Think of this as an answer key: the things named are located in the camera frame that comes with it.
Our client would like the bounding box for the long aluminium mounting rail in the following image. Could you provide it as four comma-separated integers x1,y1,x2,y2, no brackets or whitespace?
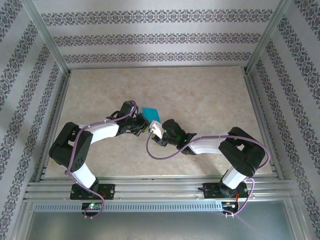
23,174,297,202

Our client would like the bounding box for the right aluminium frame post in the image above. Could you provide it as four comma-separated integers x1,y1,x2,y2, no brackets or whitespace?
246,0,294,73

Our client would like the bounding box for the grey metal sheet panel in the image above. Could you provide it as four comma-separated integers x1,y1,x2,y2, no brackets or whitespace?
24,199,295,240

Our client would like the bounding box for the grey slotted cable duct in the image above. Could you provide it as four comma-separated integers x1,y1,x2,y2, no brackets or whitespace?
33,201,223,213

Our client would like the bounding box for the blue paper sheet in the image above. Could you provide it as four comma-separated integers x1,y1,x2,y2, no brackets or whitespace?
140,106,162,133

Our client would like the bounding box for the aluminium frame post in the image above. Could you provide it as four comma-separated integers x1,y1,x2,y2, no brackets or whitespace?
21,0,72,73
246,0,294,73

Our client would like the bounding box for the aluminium side rail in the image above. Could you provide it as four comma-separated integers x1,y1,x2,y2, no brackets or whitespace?
33,69,73,182
242,67,285,180

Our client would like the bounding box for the right aluminium side rail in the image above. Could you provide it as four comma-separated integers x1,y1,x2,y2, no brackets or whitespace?
242,67,285,180

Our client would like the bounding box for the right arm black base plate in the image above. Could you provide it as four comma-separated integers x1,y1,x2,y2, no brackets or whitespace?
203,182,250,200

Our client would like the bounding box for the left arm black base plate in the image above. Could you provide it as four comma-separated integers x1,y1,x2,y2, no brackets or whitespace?
69,183,116,201

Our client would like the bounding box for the left aluminium side rail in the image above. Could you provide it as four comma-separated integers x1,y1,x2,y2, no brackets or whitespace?
33,69,73,182

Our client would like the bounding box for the left aluminium frame post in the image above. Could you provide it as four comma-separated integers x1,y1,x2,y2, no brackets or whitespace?
21,0,72,73

